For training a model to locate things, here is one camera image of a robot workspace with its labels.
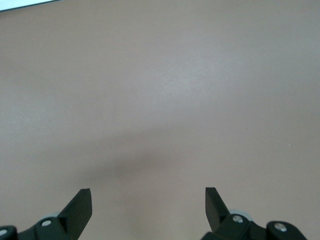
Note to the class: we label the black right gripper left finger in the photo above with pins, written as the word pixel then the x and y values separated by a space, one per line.
pixel 75 215

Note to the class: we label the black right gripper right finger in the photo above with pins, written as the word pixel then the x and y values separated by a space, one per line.
pixel 217 215

